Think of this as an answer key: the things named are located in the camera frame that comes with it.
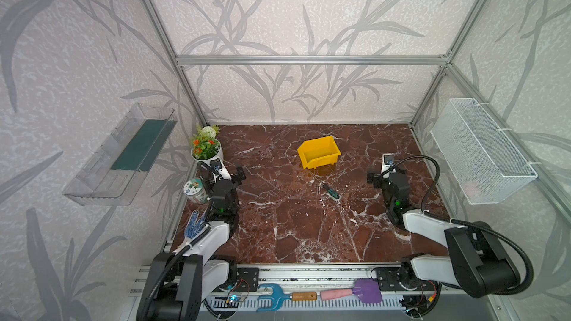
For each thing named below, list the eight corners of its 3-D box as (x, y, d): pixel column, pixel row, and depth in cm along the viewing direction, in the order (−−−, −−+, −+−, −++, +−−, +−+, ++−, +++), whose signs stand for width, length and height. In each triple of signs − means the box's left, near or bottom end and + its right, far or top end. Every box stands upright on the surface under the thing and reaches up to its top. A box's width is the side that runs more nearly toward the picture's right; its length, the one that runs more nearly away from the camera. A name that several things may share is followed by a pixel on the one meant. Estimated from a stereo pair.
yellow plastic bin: (304, 172, 104) (304, 163, 98) (297, 152, 112) (296, 143, 106) (341, 162, 107) (343, 154, 102) (331, 143, 115) (333, 134, 110)
